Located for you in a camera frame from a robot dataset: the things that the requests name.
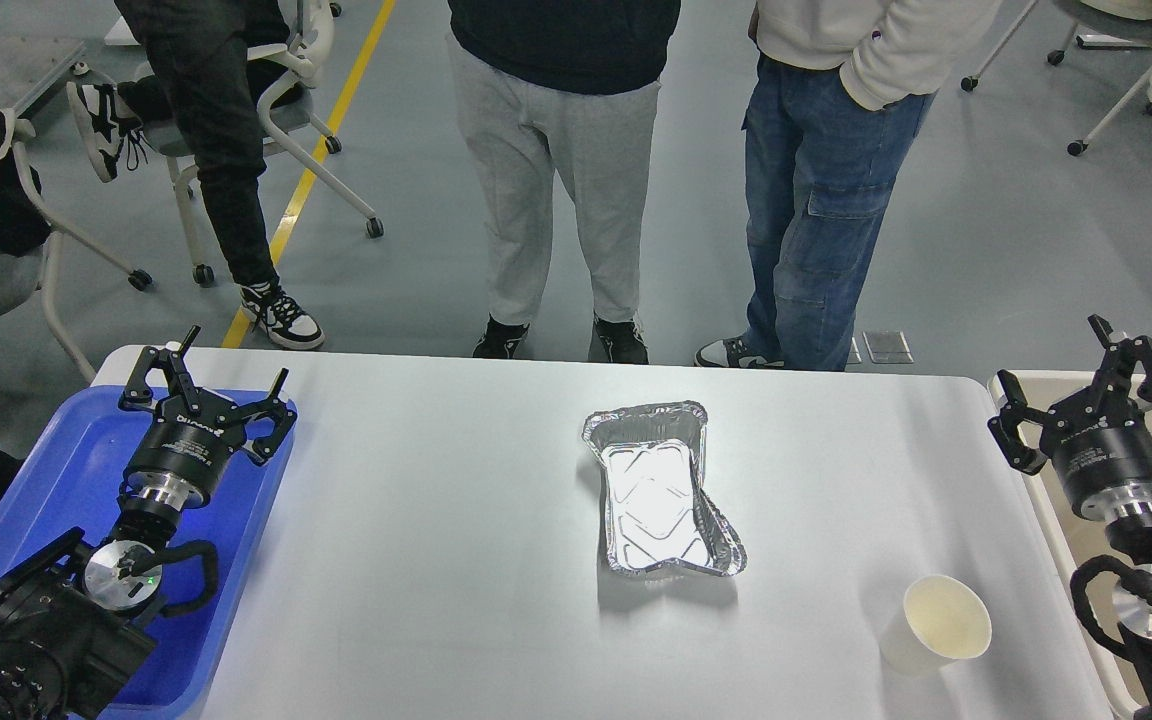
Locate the crumpled aluminium foil tray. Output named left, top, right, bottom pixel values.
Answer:
left=582, top=401, right=748, bottom=577

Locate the blue plastic tray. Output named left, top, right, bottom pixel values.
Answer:
left=0, top=386, right=294, bottom=719

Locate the beige plastic bin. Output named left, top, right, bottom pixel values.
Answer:
left=1014, top=370, right=1152, bottom=719

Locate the person in grey sweatpants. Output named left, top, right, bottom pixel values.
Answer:
left=447, top=1, right=681, bottom=365

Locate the person in blue jeans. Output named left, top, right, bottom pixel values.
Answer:
left=695, top=1, right=998, bottom=372

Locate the grey chair at left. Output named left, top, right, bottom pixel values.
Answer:
left=0, top=109, right=154, bottom=381

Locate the white paper cup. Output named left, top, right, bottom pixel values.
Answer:
left=879, top=574, right=993, bottom=676

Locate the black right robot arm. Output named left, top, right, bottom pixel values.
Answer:
left=988, top=314, right=1152, bottom=719

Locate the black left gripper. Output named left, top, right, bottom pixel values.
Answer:
left=118, top=325, right=297, bottom=509

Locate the person in black trousers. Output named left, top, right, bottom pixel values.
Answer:
left=67, top=1, right=325, bottom=350

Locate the chair base at top right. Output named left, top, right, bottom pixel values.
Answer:
left=946, top=1, right=1152, bottom=174

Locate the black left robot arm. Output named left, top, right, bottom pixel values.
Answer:
left=0, top=340, right=298, bottom=719

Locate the grey office chair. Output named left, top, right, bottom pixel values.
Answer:
left=142, top=1, right=384, bottom=287

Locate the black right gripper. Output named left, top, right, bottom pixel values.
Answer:
left=987, top=314, right=1152, bottom=521

